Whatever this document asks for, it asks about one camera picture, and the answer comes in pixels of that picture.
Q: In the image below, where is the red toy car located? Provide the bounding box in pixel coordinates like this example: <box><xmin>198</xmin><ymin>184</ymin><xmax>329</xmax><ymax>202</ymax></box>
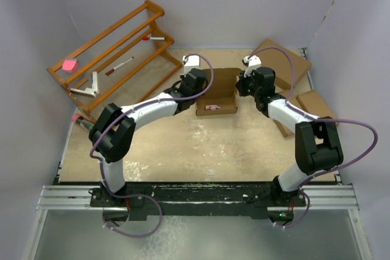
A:
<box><xmin>205</xmin><ymin>105</ymin><xmax>221</xmax><ymax>111</ymax></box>

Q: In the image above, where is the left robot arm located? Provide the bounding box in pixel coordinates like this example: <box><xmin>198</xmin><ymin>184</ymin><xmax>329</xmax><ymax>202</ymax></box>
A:
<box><xmin>89</xmin><ymin>69</ymin><xmax>214</xmax><ymax>206</ymax></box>

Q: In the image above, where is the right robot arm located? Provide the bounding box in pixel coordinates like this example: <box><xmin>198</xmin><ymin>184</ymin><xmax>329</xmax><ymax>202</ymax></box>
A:
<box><xmin>236</xmin><ymin>67</ymin><xmax>344</xmax><ymax>206</ymax></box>

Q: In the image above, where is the large folded cardboard box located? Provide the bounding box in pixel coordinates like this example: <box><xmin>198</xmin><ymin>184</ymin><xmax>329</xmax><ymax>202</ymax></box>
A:
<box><xmin>254</xmin><ymin>39</ymin><xmax>311</xmax><ymax>90</ymax></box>

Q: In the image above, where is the medium folded cardboard box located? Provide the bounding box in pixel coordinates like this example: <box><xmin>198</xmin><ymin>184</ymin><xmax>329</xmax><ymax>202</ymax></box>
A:
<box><xmin>274</xmin><ymin>90</ymin><xmax>302</xmax><ymax>138</ymax></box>

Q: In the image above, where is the small folded cardboard box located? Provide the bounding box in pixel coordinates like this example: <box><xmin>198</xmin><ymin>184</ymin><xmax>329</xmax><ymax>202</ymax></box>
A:
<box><xmin>296</xmin><ymin>90</ymin><xmax>336</xmax><ymax>119</ymax></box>

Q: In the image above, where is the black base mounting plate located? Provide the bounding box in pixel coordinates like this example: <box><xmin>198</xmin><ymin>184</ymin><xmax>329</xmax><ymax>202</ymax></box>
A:
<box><xmin>88</xmin><ymin>181</ymin><xmax>306</xmax><ymax>222</ymax></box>

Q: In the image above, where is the red capped white marker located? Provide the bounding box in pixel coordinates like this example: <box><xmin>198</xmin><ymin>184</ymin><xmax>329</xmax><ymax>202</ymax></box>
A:
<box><xmin>142</xmin><ymin>36</ymin><xmax>165</xmax><ymax>41</ymax></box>

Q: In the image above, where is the brown capped white marker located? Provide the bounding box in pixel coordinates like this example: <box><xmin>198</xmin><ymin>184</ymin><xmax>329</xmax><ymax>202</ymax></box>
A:
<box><xmin>105</xmin><ymin>56</ymin><xmax>134</xmax><ymax>76</ymax></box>

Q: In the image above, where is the orange wooden rack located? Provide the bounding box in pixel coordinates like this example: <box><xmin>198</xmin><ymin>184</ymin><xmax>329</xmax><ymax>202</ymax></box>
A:
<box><xmin>47</xmin><ymin>0</ymin><xmax>182</xmax><ymax>120</ymax></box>

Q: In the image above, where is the pink capped green can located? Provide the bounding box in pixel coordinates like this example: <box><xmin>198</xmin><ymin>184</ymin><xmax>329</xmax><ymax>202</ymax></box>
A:
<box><xmin>72</xmin><ymin>113</ymin><xmax>94</xmax><ymax>133</ymax></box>

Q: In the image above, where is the pink eraser block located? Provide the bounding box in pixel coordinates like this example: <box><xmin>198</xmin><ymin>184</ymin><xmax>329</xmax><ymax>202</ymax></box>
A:
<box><xmin>62</xmin><ymin>58</ymin><xmax>79</xmax><ymax>73</ymax></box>

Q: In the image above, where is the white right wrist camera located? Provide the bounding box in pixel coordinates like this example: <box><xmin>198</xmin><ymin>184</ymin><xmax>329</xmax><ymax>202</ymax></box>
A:
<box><xmin>242</xmin><ymin>55</ymin><xmax>261</xmax><ymax>77</ymax></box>

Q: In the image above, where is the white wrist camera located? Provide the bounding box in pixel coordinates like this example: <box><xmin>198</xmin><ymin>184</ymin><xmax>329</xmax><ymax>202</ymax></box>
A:
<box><xmin>182</xmin><ymin>55</ymin><xmax>200</xmax><ymax>75</ymax></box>
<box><xmin>242</xmin><ymin>55</ymin><xmax>261</xmax><ymax>77</ymax></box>

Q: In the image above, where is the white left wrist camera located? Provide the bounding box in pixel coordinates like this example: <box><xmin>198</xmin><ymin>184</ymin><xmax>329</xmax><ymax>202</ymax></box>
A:
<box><xmin>182</xmin><ymin>55</ymin><xmax>200</xmax><ymax>75</ymax></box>

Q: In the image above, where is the aluminium frame rail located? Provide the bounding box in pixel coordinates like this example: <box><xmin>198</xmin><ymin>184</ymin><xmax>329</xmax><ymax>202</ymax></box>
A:
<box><xmin>36</xmin><ymin>184</ymin><xmax>358</xmax><ymax>211</ymax></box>

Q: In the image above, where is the white angled bracket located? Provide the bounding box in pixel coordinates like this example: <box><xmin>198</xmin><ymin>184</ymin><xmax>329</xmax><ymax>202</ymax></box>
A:
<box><xmin>70</xmin><ymin>71</ymin><xmax>100</xmax><ymax>98</ymax></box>

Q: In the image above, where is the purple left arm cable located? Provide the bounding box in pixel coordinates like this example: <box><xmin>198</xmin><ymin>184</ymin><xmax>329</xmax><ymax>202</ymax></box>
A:
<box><xmin>89</xmin><ymin>54</ymin><xmax>215</xmax><ymax>238</ymax></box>

